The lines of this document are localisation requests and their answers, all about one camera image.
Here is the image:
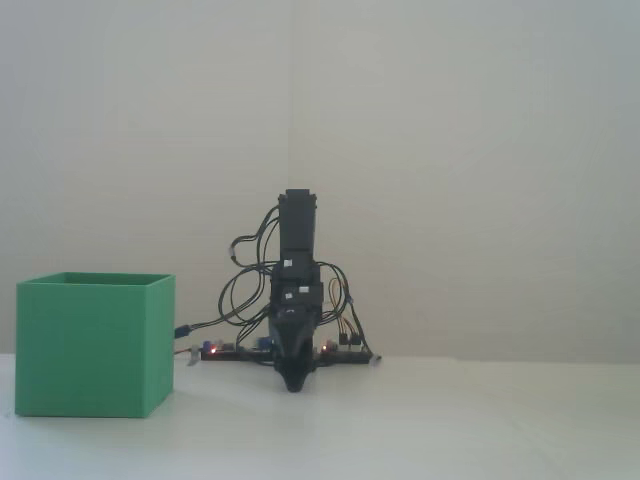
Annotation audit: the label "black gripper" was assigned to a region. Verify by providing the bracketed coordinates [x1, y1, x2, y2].
[268, 281, 324, 394]

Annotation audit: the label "green square bin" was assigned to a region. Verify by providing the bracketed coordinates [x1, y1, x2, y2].
[14, 271, 178, 419]

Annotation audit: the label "blue circuit board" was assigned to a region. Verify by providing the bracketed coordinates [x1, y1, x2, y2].
[200, 337, 275, 354]

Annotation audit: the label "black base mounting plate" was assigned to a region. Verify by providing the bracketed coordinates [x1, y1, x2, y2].
[198, 348, 370, 365]

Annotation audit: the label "coloured jumper wires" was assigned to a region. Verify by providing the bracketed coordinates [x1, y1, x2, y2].
[326, 276, 365, 347]

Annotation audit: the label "black servo cable bundle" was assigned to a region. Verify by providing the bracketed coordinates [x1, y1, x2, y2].
[216, 203, 357, 342]

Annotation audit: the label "black cable with blue plug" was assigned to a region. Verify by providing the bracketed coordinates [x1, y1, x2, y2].
[172, 308, 274, 340]

